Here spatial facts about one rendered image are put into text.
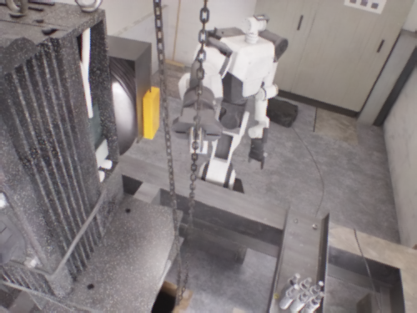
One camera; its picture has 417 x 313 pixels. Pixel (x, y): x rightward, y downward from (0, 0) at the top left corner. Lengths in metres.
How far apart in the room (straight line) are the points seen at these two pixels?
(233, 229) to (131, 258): 0.79
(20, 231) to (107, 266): 0.41
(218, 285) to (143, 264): 1.04
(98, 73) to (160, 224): 0.58
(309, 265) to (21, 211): 1.17
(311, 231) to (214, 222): 0.53
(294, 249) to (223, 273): 0.73
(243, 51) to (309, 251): 0.96
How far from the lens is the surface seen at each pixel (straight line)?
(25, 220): 0.73
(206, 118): 0.75
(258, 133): 1.89
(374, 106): 3.80
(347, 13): 3.40
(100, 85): 0.94
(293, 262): 1.46
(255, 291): 2.10
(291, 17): 3.42
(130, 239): 1.14
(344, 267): 1.86
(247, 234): 1.76
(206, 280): 2.07
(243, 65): 1.46
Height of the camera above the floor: 1.86
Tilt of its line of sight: 42 degrees down
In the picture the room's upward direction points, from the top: 9 degrees clockwise
